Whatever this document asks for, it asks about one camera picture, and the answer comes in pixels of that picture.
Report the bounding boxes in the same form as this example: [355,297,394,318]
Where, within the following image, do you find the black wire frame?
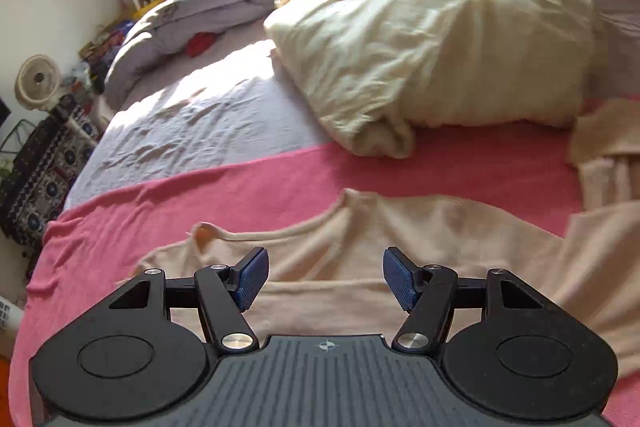
[0,118,37,154]

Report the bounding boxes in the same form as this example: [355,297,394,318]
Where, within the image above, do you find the dark patterned cloth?
[0,94,104,249]

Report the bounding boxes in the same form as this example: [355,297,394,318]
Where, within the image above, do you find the khaki jacket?
[264,0,609,160]

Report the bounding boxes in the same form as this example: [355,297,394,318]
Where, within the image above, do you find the beige pants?
[570,99,640,212]

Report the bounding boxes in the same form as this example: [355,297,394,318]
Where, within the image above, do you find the white fan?
[15,54,64,112]

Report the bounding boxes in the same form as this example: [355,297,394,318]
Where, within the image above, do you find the white ribbed appliance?
[0,296,24,359]

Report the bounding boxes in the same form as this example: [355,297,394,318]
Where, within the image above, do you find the lilac folded duvet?
[102,0,302,108]

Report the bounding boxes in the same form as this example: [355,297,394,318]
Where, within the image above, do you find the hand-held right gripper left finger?
[107,247,271,353]

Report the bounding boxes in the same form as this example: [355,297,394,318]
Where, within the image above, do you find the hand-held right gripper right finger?
[382,247,546,353]

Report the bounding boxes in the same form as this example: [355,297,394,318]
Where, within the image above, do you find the pile of colourful toys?
[76,0,168,94]

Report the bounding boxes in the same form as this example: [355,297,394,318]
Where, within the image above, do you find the beige long-sleeve shirt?
[117,188,640,380]

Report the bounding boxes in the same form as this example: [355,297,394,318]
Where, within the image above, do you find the red cloth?
[186,32,219,58]

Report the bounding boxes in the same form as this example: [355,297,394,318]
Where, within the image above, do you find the pink towel blanket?
[10,94,640,427]

